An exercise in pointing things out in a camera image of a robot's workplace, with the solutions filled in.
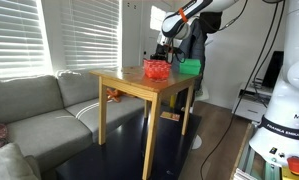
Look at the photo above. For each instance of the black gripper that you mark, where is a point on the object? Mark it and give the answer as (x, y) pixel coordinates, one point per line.
(162, 50)

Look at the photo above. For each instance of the green plastic box with lid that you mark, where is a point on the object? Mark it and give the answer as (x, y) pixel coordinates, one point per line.
(190, 66)

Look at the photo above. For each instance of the red woven plastic basket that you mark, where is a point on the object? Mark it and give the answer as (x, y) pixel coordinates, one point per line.
(157, 69)

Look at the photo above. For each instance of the white door with window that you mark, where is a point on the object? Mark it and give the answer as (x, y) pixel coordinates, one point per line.
(149, 36)

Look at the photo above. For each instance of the light wooden table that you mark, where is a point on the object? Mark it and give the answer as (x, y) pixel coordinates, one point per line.
(135, 78)

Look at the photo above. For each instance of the dark grey puffer jacket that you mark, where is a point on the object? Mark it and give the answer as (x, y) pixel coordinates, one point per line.
(195, 46)

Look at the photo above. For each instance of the orange plush toy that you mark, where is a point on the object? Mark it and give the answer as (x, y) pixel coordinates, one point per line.
(114, 95)

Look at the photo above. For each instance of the black knit hat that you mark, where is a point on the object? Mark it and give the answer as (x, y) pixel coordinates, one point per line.
(211, 21)

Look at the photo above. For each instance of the white window blind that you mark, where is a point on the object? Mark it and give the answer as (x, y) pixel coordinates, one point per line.
(15, 36)
(89, 33)

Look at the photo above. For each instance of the white round floor base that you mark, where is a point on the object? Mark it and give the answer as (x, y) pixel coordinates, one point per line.
(196, 142)

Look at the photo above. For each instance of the dark blue floor rug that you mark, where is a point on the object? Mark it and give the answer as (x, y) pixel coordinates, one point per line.
(122, 153)

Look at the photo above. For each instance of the white low cabinet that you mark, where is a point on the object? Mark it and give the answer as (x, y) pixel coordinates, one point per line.
(252, 106)

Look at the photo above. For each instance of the black monitor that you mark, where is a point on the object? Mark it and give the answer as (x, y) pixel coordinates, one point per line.
(274, 68)

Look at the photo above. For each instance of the grey fabric sofa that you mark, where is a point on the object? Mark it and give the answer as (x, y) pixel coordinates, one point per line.
(49, 120)

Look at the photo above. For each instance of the red emergency stop button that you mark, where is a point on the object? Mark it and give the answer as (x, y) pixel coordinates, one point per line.
(296, 165)

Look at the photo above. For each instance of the yellow stop button housing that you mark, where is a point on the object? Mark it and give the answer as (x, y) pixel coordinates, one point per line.
(289, 175)

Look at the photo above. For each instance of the grey sofa cushion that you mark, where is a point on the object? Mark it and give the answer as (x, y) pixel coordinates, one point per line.
(9, 165)

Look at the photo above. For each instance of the white light switch plate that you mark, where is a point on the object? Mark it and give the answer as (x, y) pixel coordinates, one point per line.
(132, 6)

